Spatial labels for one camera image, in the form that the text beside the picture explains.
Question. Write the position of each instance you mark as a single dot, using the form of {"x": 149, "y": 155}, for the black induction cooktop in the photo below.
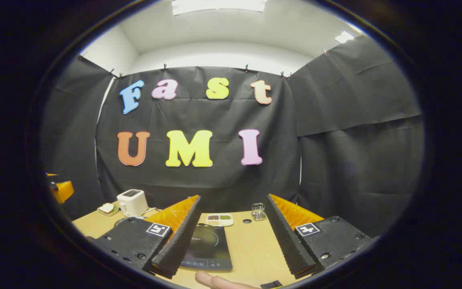
{"x": 211, "y": 249}

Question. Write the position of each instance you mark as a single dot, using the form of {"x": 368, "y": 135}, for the sandwich with lettuce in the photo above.
{"x": 106, "y": 207}

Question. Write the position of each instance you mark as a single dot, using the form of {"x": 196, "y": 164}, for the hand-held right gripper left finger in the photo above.
{"x": 179, "y": 241}

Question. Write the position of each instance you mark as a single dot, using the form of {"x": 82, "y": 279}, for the small ceiling light panel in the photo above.
{"x": 344, "y": 37}

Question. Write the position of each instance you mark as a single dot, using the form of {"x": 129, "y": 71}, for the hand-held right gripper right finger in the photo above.
{"x": 289, "y": 241}

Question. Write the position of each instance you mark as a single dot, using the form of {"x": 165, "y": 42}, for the white toaster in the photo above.
{"x": 132, "y": 204}

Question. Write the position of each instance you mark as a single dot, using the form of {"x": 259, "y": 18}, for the pale green sandwich tray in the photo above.
{"x": 112, "y": 212}

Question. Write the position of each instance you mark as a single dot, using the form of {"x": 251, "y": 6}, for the large ceiling light panel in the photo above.
{"x": 219, "y": 6}

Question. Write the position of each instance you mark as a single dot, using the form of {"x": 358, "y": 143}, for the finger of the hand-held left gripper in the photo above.
{"x": 50, "y": 175}
{"x": 64, "y": 192}

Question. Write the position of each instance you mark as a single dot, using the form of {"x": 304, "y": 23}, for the divided dish of beans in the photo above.
{"x": 219, "y": 220}

